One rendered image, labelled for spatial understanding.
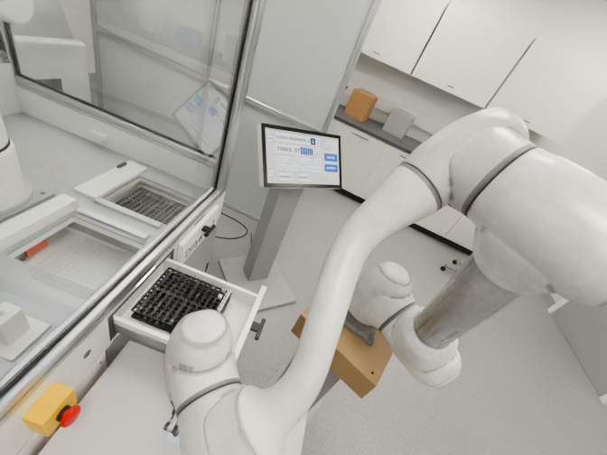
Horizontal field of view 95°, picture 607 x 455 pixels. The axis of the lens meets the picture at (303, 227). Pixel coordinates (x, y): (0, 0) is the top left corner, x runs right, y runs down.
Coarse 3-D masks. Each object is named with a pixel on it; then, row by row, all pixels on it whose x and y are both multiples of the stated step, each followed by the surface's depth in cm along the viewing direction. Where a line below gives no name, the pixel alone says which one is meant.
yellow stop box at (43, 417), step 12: (60, 384) 58; (48, 396) 56; (60, 396) 57; (72, 396) 59; (36, 408) 54; (48, 408) 55; (60, 408) 56; (24, 420) 53; (36, 420) 53; (48, 420) 54; (60, 420) 57; (36, 432) 56; (48, 432) 56
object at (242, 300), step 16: (160, 272) 94; (176, 272) 95; (192, 272) 93; (144, 288) 87; (240, 288) 94; (128, 304) 81; (240, 304) 96; (128, 320) 74; (240, 320) 92; (128, 336) 76; (144, 336) 75; (160, 336) 74
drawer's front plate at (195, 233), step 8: (216, 208) 117; (208, 216) 111; (216, 216) 120; (200, 224) 106; (208, 224) 114; (192, 232) 102; (200, 232) 108; (184, 240) 97; (192, 240) 103; (200, 240) 112; (184, 248) 98; (192, 248) 107; (184, 256) 102
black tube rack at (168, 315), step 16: (160, 288) 87; (176, 288) 86; (192, 288) 87; (208, 288) 89; (144, 304) 78; (160, 304) 80; (176, 304) 82; (192, 304) 83; (208, 304) 85; (144, 320) 78; (160, 320) 76; (176, 320) 81
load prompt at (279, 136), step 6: (276, 132) 140; (282, 132) 141; (276, 138) 140; (282, 138) 141; (288, 138) 144; (294, 138) 146; (300, 138) 148; (306, 138) 150; (312, 138) 152; (318, 138) 155; (306, 144) 150; (312, 144) 152; (318, 144) 155
